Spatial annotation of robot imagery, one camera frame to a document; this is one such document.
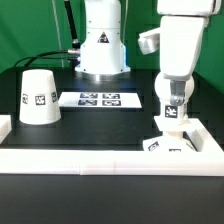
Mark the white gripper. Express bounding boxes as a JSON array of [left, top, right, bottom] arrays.
[[138, 0, 220, 106]]

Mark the white lamp bulb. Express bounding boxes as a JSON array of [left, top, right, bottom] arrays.
[[154, 73, 194, 120]]

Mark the white lamp base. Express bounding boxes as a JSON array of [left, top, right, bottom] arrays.
[[142, 116, 196, 152]]

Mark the white lamp shade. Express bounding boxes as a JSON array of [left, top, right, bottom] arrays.
[[19, 69, 61, 125]]

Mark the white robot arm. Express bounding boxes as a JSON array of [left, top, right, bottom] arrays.
[[76, 0, 222, 106]]

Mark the white marker sheet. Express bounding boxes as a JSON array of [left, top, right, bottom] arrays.
[[59, 92, 141, 109]]

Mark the black cable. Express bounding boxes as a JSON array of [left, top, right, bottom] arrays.
[[13, 49, 81, 69]]

